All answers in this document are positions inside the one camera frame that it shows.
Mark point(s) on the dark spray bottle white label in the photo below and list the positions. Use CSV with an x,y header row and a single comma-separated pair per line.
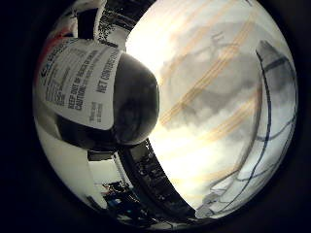
x,y
100,97

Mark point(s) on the white cloth with blue lines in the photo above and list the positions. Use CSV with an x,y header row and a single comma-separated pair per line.
x,y
275,106

